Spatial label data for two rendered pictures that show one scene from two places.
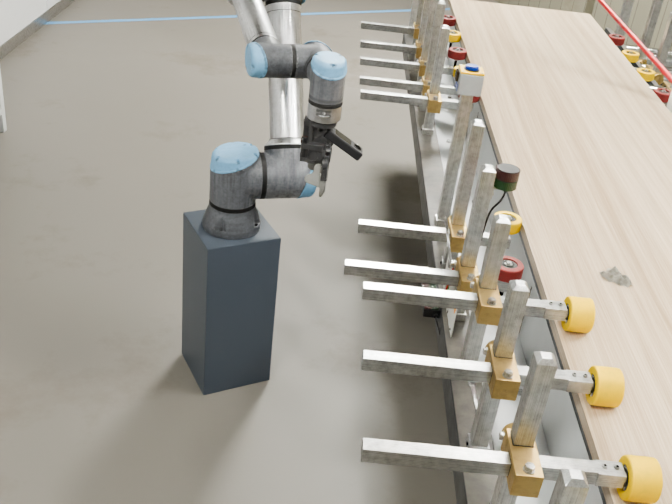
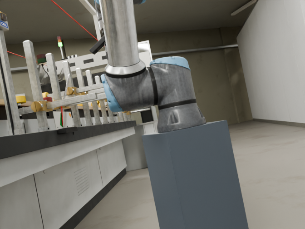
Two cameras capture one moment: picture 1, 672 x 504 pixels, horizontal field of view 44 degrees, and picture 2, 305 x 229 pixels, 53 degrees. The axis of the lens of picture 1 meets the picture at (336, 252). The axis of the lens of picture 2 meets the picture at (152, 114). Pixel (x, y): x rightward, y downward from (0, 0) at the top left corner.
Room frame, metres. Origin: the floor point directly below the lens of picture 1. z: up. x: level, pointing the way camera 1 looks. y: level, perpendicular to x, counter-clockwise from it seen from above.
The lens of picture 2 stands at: (3.59, 0.41, 0.65)
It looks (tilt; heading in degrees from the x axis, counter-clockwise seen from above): 1 degrees up; 187
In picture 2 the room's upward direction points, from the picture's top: 11 degrees counter-clockwise
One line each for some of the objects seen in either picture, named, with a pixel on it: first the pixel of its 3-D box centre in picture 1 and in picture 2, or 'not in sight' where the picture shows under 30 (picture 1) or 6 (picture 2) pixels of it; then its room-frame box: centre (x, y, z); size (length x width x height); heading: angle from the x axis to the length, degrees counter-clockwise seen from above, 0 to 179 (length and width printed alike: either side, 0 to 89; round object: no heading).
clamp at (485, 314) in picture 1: (486, 298); (72, 91); (1.61, -0.35, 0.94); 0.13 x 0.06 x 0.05; 2
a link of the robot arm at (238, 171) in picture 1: (236, 174); (169, 81); (2.39, 0.34, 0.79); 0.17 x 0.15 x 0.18; 107
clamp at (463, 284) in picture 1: (467, 276); (60, 105); (1.86, -0.35, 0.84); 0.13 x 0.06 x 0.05; 2
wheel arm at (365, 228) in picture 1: (433, 234); (56, 104); (2.09, -0.27, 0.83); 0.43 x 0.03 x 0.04; 92
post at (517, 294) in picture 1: (495, 378); (84, 99); (1.38, -0.36, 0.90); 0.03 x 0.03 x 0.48; 2
